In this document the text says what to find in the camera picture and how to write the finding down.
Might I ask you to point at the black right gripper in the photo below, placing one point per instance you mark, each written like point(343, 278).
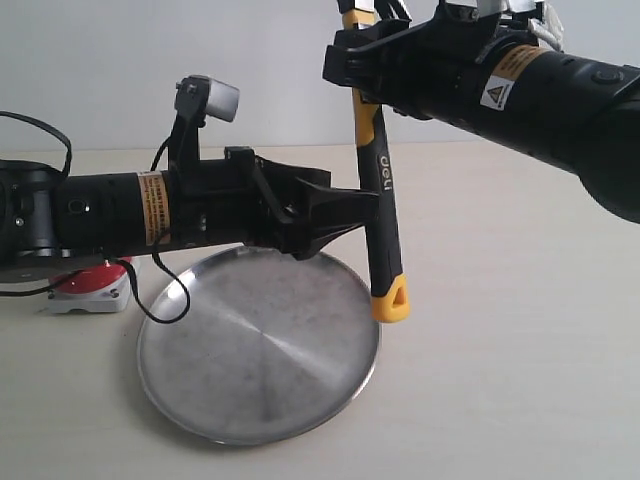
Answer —
point(440, 69)

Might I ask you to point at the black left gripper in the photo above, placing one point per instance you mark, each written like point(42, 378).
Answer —
point(245, 198)

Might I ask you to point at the yellow black claw hammer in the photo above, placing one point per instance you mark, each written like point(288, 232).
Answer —
point(388, 283)

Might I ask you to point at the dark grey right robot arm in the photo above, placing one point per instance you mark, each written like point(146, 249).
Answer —
point(499, 72)

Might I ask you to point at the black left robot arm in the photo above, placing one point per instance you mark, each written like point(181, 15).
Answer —
point(51, 228)

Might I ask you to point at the red dome push button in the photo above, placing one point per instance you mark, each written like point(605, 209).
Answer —
point(101, 289)

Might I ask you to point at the round steel plate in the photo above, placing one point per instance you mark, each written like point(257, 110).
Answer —
point(249, 347)

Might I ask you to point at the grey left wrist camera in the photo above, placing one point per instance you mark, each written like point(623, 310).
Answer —
point(202, 95)

